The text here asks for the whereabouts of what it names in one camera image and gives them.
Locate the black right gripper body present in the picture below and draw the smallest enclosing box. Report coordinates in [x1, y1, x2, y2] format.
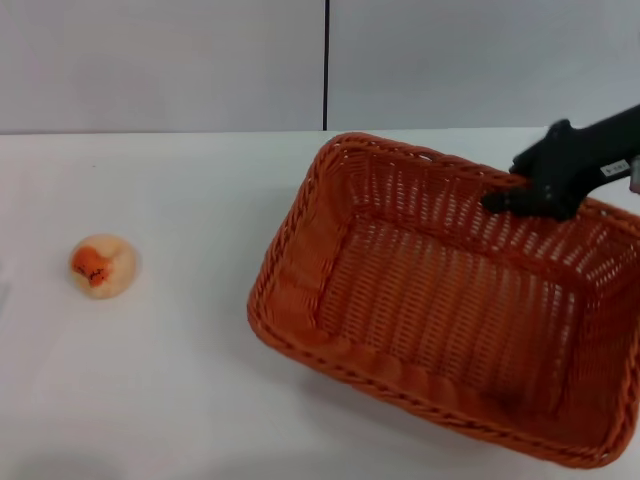
[547, 103, 640, 222]

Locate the orange woven plastic basket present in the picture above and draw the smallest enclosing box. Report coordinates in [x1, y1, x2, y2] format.
[246, 131, 640, 470]

